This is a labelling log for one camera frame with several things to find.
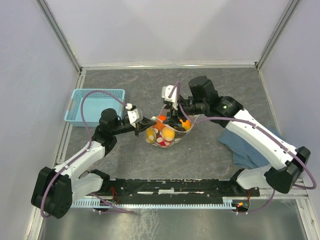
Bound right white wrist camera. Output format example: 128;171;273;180
161;85;179;110

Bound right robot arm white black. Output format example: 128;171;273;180
161;75;317;196

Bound red apple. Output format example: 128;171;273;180
158;139;172;148

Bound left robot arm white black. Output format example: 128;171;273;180
31;107;156;219

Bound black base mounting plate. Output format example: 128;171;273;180
90;169;260;205

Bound light blue plastic basket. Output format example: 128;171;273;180
64;88;125;128

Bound light blue cable duct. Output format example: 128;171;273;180
71;197;236;210

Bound yellow orange round fruit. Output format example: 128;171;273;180
146;127;156;143

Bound green yellow mango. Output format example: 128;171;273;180
179;119;192;131

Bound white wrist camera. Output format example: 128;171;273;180
125;103;143;128
161;85;179;110

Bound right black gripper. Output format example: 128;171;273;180
162;95;207;129

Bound small yellow fruit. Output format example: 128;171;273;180
161;127;176;141

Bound clear zip top bag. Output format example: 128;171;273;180
145;106;194;148

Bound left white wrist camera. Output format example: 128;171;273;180
125;103;143;128

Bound blue cloth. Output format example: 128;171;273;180
218;129;270;169

